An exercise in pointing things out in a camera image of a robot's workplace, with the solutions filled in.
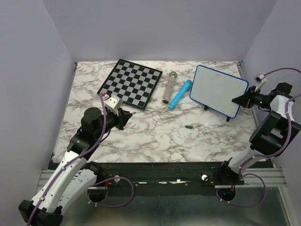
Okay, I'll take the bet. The black grey chessboard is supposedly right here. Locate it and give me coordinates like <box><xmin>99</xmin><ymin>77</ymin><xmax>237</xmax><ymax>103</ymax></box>
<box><xmin>97</xmin><ymin>59</ymin><xmax>163</xmax><ymax>111</ymax></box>

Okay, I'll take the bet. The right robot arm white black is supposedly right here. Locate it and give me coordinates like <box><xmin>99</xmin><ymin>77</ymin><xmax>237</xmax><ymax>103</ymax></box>
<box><xmin>216</xmin><ymin>82</ymin><xmax>301</xmax><ymax>185</ymax></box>

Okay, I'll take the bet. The blue toy microphone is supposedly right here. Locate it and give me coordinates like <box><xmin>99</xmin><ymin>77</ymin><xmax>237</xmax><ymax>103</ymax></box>
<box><xmin>168</xmin><ymin>80</ymin><xmax>192</xmax><ymax>110</ymax></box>

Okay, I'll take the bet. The blue framed whiteboard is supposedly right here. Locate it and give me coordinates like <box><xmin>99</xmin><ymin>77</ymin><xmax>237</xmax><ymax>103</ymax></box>
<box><xmin>190</xmin><ymin>65</ymin><xmax>249</xmax><ymax>119</ymax></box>

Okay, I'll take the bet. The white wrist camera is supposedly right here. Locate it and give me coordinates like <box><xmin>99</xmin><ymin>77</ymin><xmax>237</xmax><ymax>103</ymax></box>
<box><xmin>103</xmin><ymin>94</ymin><xmax>123</xmax><ymax>116</ymax></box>
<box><xmin>254</xmin><ymin>74</ymin><xmax>267</xmax><ymax>92</ymax></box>

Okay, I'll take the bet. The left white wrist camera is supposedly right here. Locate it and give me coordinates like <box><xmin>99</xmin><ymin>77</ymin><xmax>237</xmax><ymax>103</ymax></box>
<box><xmin>103</xmin><ymin>94</ymin><xmax>123</xmax><ymax>116</ymax></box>

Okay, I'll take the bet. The glitter tube silver cap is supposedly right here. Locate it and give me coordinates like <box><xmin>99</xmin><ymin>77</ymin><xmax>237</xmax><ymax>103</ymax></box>
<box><xmin>162</xmin><ymin>71</ymin><xmax>177</xmax><ymax>104</ymax></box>

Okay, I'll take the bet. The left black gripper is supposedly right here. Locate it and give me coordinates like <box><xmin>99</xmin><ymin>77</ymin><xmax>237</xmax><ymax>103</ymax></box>
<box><xmin>95</xmin><ymin>107</ymin><xmax>133</xmax><ymax>139</ymax></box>

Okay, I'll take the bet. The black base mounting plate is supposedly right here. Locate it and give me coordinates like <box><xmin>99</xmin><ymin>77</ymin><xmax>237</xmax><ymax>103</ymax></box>
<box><xmin>48</xmin><ymin>161</ymin><xmax>246</xmax><ymax>197</ymax></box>

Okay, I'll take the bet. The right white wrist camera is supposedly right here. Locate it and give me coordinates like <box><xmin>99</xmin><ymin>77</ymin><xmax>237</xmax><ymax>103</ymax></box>
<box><xmin>254</xmin><ymin>74</ymin><xmax>267</xmax><ymax>92</ymax></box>

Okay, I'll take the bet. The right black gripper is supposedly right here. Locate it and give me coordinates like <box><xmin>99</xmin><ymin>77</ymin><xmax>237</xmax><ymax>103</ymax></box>
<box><xmin>232</xmin><ymin>86</ymin><xmax>271</xmax><ymax>111</ymax></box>

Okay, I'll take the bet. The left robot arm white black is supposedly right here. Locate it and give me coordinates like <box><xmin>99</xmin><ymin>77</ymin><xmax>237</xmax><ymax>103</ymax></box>
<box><xmin>18</xmin><ymin>107</ymin><xmax>132</xmax><ymax>226</ymax></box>

